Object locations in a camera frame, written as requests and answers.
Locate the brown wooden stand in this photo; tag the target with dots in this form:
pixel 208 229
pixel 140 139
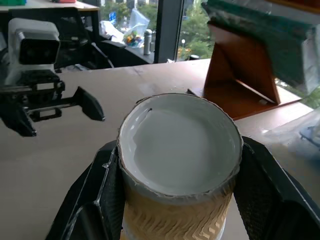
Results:
pixel 235 62

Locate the wooden desk with black frame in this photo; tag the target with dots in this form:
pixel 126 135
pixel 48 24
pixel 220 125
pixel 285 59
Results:
pixel 82 6

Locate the green board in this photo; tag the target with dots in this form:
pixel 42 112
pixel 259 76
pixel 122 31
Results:
pixel 275 32

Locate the dark window frame post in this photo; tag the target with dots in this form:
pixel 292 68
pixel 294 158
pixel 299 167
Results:
pixel 166 30

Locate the clear plastic wrapper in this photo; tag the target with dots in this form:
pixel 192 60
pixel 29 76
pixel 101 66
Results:
pixel 295 135

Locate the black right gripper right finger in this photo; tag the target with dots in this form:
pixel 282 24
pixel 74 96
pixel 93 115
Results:
pixel 270 200

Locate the white plastic bag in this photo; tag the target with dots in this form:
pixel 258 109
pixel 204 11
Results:
pixel 110 28

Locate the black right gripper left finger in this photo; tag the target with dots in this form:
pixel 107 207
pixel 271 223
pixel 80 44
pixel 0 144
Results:
pixel 90 200

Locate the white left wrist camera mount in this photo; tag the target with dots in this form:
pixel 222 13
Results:
pixel 32 27

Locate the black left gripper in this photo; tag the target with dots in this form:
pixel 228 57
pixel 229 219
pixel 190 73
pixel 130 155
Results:
pixel 42 86

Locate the plastic bag with colourful toys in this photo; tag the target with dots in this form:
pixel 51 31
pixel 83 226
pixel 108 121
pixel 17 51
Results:
pixel 135 32

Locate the brown ribbed paper cup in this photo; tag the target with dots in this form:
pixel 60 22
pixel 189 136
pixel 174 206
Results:
pixel 180 150

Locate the grey bottle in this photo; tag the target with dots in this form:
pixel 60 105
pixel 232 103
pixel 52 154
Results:
pixel 147 42

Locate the black office chair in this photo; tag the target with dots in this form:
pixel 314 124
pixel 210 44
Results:
pixel 70 25

